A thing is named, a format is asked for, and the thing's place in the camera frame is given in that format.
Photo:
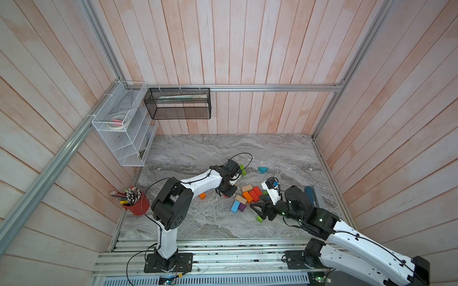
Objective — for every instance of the black mesh basket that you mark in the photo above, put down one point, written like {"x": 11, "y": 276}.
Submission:
{"x": 178, "y": 103}

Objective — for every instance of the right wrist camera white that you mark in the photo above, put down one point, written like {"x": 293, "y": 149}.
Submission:
{"x": 271, "y": 186}

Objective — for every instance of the green block far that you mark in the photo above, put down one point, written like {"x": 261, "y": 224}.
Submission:
{"x": 242, "y": 170}

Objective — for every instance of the tape roll on shelf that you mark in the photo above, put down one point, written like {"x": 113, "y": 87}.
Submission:
{"x": 118, "y": 122}

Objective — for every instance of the purple cube block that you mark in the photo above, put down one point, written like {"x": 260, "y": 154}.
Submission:
{"x": 242, "y": 207}

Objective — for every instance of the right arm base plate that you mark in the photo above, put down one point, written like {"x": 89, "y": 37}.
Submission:
{"x": 302, "y": 259}

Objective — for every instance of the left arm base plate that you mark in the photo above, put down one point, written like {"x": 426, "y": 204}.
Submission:
{"x": 178, "y": 263}

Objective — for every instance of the natural wood block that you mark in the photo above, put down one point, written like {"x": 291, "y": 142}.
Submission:
{"x": 247, "y": 188}
{"x": 241, "y": 199}

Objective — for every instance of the teal stapler tool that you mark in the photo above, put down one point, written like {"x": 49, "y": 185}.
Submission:
{"x": 309, "y": 191}

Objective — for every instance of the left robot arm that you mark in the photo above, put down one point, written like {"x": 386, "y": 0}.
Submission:
{"x": 171, "y": 205}

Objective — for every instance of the red block pair left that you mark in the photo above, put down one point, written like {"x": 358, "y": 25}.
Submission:
{"x": 254, "y": 195}

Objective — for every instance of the red block pair right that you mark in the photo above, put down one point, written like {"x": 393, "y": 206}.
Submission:
{"x": 258, "y": 191}

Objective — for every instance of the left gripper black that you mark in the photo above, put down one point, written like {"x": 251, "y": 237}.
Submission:
{"x": 229, "y": 193}

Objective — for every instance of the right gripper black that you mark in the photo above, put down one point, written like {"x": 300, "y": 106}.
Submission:
{"x": 268, "y": 206}

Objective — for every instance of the teal triangle block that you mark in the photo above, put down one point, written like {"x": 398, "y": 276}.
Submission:
{"x": 263, "y": 170}

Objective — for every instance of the red block pair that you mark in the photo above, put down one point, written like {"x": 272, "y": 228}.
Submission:
{"x": 254, "y": 195}
{"x": 258, "y": 191}

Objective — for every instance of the light blue block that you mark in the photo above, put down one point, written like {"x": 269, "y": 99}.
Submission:
{"x": 235, "y": 206}

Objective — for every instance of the red pen holder cup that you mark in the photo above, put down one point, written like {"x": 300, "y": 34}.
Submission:
{"x": 140, "y": 208}

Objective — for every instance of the white wire shelf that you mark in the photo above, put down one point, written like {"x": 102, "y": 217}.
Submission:
{"x": 130, "y": 146}

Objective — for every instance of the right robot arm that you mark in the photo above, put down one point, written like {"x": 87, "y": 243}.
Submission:
{"x": 338, "y": 246}

